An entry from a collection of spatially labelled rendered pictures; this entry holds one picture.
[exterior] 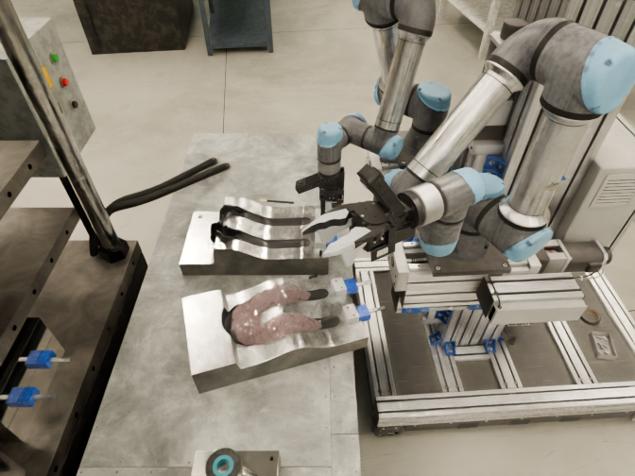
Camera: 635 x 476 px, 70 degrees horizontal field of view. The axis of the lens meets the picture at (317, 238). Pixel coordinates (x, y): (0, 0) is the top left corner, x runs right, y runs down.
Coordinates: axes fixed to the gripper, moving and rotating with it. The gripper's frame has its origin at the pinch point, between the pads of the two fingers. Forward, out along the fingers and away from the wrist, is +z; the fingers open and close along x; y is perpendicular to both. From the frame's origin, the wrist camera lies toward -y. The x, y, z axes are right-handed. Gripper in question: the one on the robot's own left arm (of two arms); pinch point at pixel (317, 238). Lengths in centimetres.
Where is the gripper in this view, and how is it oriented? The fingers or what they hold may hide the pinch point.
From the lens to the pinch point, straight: 75.5
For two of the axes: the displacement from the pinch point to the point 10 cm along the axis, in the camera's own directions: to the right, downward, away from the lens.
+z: -8.7, 3.5, -3.4
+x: -4.9, -5.2, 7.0
